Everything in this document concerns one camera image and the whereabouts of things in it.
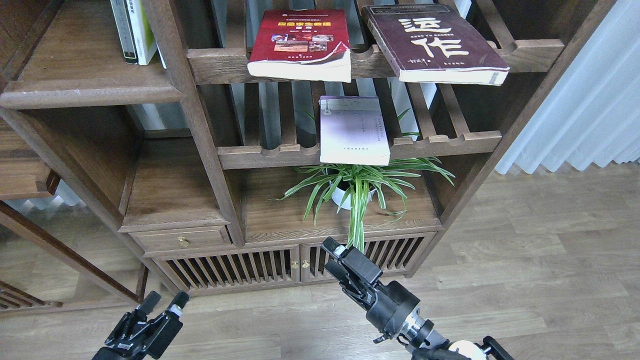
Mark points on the brass drawer knob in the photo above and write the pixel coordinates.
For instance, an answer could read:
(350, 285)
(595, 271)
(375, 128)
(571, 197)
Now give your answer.
(184, 242)

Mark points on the red paperback book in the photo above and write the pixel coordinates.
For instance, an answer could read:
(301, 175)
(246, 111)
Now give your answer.
(308, 44)

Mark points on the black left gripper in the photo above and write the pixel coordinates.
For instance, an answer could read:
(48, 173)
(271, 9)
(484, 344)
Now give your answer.
(135, 337)

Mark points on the white green upright book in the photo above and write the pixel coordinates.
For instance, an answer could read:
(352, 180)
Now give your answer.
(145, 43)

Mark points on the white sheer curtain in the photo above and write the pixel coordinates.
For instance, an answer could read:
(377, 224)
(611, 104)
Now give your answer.
(592, 115)

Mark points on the maroon book white characters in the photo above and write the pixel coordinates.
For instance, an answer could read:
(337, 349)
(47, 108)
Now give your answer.
(433, 43)

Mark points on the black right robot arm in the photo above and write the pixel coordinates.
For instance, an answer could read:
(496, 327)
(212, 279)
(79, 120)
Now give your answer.
(431, 345)

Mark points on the dark wooden bookshelf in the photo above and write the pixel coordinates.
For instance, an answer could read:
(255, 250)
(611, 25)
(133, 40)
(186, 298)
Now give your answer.
(201, 149)

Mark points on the spider plant green leaves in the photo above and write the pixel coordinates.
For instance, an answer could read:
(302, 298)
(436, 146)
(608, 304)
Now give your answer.
(324, 178)

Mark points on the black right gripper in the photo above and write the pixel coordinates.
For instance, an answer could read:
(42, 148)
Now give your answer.
(390, 308)

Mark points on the pale lavender paperback book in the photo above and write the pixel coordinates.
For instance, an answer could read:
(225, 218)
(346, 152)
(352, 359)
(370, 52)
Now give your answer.
(352, 131)

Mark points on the white plant pot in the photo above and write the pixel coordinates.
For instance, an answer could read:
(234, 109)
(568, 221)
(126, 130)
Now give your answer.
(353, 195)

